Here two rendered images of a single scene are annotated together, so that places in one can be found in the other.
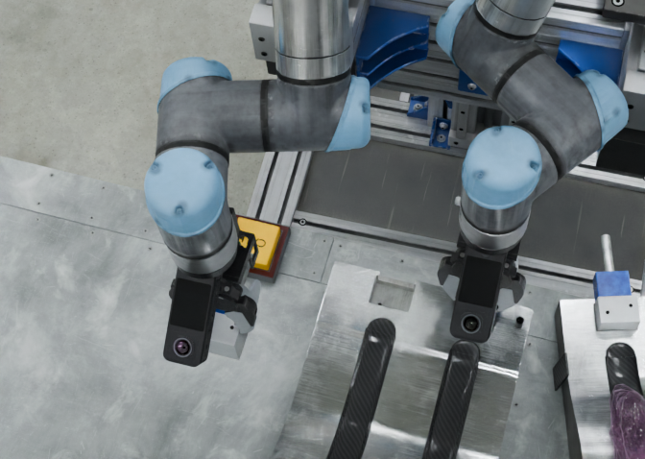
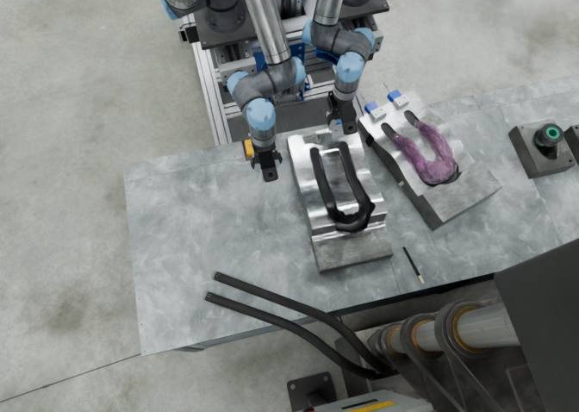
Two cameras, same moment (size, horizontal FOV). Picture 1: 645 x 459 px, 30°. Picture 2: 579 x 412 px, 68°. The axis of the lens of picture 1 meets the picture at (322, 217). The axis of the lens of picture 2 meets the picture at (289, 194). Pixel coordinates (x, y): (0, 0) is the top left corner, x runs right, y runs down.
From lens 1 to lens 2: 0.44 m
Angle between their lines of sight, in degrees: 15
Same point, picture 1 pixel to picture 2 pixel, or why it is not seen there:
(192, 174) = (263, 105)
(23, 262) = (177, 190)
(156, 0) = (138, 105)
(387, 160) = not seen: hidden behind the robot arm
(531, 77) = (342, 36)
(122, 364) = (232, 204)
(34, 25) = (97, 133)
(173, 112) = (241, 91)
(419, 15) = not seen: hidden behind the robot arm
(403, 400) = (333, 168)
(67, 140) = not seen: hidden behind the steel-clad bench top
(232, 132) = (264, 90)
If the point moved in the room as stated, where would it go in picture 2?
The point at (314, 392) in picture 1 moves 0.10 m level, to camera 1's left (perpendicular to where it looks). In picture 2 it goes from (304, 178) to (281, 194)
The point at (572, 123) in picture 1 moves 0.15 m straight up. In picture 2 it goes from (363, 45) to (372, 6)
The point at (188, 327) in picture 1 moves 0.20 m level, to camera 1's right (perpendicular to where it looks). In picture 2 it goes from (269, 167) to (321, 134)
